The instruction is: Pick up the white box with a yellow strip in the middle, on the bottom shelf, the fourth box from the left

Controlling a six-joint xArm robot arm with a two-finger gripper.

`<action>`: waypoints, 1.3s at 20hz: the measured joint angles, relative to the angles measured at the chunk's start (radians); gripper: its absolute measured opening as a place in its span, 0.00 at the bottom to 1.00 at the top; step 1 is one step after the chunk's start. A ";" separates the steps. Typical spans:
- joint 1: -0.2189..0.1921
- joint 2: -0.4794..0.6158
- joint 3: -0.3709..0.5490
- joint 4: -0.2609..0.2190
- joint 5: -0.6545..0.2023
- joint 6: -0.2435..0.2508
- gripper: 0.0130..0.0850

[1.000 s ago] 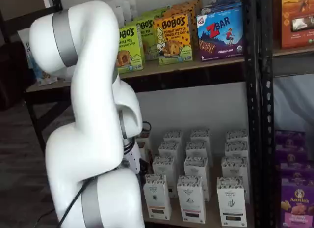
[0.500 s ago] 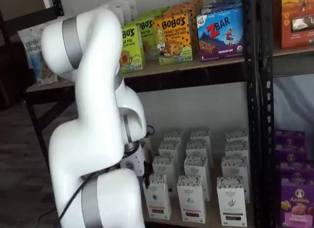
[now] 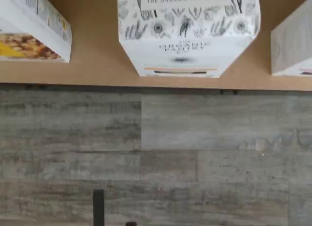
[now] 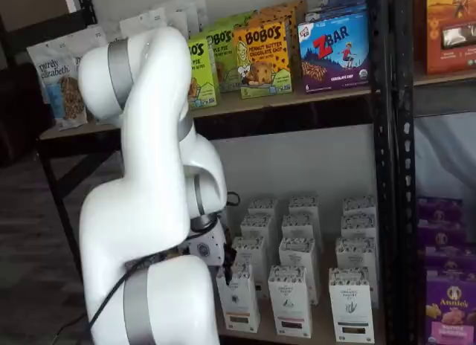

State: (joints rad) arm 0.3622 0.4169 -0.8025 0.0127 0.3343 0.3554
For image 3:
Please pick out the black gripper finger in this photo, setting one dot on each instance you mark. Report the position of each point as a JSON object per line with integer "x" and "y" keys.
{"x": 131, "y": 223}

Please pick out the white pantry box yellow strip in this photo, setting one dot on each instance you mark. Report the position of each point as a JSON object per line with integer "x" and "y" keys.
{"x": 187, "y": 28}

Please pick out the wooden shelf board with boxes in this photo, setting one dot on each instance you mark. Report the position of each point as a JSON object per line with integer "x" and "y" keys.
{"x": 97, "y": 72}

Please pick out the white cereal box with nuts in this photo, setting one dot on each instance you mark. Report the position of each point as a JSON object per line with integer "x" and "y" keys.
{"x": 29, "y": 28}

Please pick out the white pantry box pink strip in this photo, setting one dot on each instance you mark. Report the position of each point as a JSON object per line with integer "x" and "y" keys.
{"x": 295, "y": 45}

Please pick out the black metal floor stand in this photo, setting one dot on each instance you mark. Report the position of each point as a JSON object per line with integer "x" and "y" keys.
{"x": 98, "y": 209}

